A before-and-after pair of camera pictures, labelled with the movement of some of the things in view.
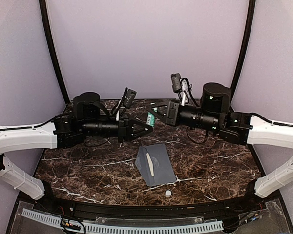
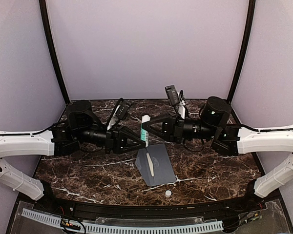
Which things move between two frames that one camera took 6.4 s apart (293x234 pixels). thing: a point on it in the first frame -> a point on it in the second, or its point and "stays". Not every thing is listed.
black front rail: [226, 210] stays
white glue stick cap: [168, 192] stays
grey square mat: [162, 167] stays
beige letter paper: [150, 164] stays
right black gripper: [172, 118] -> [172, 128]
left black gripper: [126, 130] -> [116, 140]
